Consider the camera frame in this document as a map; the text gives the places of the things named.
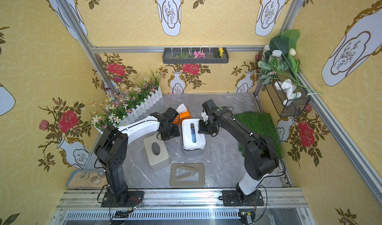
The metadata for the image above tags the blue tissue paper pack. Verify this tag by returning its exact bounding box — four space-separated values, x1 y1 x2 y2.
190 123 197 143

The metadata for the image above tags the white tissue box lid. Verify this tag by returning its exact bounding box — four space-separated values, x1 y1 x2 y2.
182 118 206 151

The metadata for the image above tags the grey tissue box base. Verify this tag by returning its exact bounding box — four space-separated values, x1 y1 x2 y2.
183 148 204 157

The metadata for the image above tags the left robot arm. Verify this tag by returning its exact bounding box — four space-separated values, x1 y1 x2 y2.
94 108 180 207

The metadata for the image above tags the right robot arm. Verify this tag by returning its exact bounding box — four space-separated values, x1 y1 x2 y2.
199 100 280 197

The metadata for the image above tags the orange tissue pack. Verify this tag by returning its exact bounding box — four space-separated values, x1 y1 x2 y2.
173 104 192 124

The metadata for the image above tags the beige tissue box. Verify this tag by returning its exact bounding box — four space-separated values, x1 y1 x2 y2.
144 135 171 171

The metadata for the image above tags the green artificial grass mat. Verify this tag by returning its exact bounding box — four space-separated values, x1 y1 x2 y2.
235 112 283 158

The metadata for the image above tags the white fence flower planter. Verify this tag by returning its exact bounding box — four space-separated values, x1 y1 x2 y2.
90 69 163 131

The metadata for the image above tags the pink artificial flower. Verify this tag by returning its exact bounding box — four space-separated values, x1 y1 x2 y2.
194 50 206 58

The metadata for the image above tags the yellow artificial flower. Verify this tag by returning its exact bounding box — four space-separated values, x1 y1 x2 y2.
219 47 224 58

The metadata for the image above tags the white cloth in basket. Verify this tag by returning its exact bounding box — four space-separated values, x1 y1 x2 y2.
274 79 302 106

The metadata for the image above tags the green artificial leaf plant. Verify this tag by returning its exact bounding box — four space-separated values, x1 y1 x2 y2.
258 29 319 94

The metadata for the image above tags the sand tray with stones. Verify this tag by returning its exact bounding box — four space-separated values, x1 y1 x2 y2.
66 170 108 189

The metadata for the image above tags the olive green frame tray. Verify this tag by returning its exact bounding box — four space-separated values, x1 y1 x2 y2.
169 163 205 188

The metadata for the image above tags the grey wall shelf tray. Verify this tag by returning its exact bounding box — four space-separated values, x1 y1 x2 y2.
162 46 229 64

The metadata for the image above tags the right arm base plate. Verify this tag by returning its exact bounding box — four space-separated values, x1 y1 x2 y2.
218 190 264 207

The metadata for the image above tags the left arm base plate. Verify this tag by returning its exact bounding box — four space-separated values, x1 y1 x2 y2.
101 191 144 208

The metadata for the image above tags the black wire wall basket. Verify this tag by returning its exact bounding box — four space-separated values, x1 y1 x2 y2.
266 74 310 117

